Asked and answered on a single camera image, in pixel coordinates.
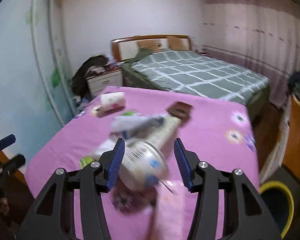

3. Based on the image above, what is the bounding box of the green plaid duvet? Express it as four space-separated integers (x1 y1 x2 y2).
124 49 270 106

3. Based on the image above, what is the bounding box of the sliding glass door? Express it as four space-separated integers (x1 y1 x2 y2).
0 0 76 161

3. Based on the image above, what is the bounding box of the pink strawberry box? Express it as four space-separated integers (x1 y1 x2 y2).
150 180 186 240

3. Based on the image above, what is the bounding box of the large white paper tub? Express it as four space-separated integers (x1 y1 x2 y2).
119 140 169 191

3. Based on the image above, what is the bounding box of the pink floral tablecloth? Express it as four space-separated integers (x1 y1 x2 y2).
25 86 259 239

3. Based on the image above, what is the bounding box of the wooden side desk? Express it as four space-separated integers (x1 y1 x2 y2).
282 95 300 182

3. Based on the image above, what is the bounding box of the white printed carton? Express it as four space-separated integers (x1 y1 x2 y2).
145 115 181 150

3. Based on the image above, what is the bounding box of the wooden bed with headboard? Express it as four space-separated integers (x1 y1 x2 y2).
111 35 270 114

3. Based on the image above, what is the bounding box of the yellow rimmed trash bin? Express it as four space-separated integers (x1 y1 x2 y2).
260 180 294 239

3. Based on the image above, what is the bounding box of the brown plastic tray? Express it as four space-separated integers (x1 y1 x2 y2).
166 101 193 121

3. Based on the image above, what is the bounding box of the brown pillow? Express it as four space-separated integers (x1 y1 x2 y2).
167 36 188 51
136 40 160 52

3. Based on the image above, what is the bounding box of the clothes heap by curtain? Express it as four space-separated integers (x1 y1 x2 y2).
287 71 300 95

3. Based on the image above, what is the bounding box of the left brown pillow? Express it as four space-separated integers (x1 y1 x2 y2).
136 40 160 52

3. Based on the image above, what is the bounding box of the white bedside drawer cabinet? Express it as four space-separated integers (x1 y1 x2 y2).
87 68 123 98

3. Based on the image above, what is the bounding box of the pink striped curtain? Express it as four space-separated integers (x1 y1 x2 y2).
202 0 300 106

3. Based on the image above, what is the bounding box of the pile of dark clothes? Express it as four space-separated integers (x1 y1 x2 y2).
71 55 114 100

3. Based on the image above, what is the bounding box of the green white paper cup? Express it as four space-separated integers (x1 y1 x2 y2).
79 156 95 169

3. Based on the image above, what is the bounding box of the white dotted paper cup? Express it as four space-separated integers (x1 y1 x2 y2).
100 92 126 111

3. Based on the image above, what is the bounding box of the grey package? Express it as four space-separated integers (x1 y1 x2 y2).
110 114 168 140

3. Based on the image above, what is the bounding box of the right brown pillow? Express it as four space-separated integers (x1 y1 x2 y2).
167 36 188 51

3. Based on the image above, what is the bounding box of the white tissue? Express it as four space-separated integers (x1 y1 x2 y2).
89 139 116 160

